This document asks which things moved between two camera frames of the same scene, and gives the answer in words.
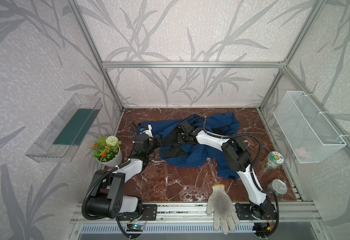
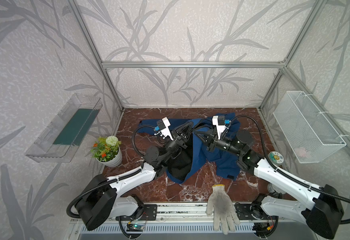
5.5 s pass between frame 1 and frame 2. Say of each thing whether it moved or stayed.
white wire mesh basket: stayed
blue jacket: moved
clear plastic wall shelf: stayed
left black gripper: moved
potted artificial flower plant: stayed
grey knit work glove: stayed
